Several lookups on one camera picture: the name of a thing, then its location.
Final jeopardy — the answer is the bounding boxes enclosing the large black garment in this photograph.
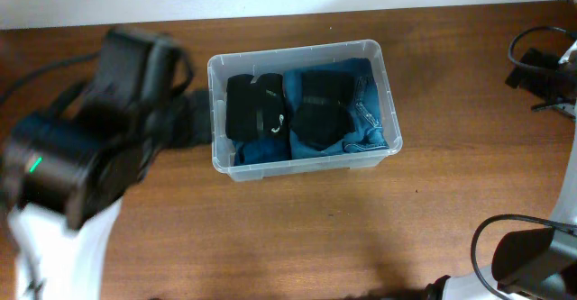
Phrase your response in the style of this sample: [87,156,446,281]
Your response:
[225,73,289,142]

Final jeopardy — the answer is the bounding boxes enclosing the dark blue taped knit garment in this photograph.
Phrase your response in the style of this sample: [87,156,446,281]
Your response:
[234,138,291,166]

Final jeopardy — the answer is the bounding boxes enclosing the medium blue jeans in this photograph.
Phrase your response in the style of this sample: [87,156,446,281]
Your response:
[283,58,389,159]

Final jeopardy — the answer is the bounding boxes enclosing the small black garment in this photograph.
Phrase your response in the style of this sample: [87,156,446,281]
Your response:
[290,70,355,150]

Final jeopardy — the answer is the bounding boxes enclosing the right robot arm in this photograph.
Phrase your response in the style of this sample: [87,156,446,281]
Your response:
[421,32,576,300]

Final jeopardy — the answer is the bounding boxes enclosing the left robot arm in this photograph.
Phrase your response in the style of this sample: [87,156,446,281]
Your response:
[1,28,212,299]

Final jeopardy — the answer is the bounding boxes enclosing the clear plastic storage bin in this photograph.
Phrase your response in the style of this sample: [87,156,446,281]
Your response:
[207,39,403,182]

